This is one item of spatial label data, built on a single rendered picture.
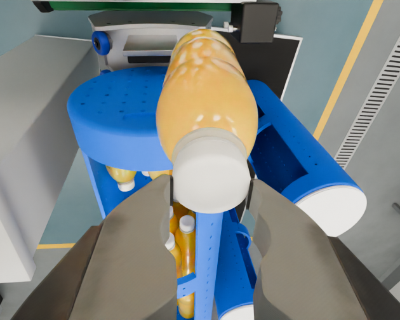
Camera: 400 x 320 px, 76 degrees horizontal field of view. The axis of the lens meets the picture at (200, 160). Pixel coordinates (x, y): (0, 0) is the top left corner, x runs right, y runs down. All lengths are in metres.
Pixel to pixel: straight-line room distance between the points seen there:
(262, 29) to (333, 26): 1.29
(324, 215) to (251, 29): 0.62
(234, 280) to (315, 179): 0.75
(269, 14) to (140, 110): 0.31
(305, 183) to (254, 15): 0.52
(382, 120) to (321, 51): 0.84
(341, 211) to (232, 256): 0.71
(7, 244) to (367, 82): 2.07
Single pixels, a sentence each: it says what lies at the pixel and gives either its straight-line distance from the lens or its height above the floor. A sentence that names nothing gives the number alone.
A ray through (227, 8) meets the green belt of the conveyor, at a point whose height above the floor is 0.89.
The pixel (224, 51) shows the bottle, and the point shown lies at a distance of 0.22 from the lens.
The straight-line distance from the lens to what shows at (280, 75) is 1.60.
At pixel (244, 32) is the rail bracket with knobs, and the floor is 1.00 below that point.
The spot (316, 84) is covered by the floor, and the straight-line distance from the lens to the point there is 1.92.
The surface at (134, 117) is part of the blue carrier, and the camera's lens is 0.39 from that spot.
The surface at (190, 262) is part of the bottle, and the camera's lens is 0.74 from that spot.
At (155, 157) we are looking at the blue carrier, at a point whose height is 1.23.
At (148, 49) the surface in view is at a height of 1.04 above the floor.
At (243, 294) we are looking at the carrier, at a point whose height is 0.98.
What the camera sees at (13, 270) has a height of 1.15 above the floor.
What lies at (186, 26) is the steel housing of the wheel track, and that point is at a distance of 0.59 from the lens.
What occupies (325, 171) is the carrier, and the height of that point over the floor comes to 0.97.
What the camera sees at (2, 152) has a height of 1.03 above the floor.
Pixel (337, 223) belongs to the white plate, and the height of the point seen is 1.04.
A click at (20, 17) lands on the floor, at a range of 1.69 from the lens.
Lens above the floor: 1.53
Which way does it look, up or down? 52 degrees down
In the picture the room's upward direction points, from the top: 168 degrees clockwise
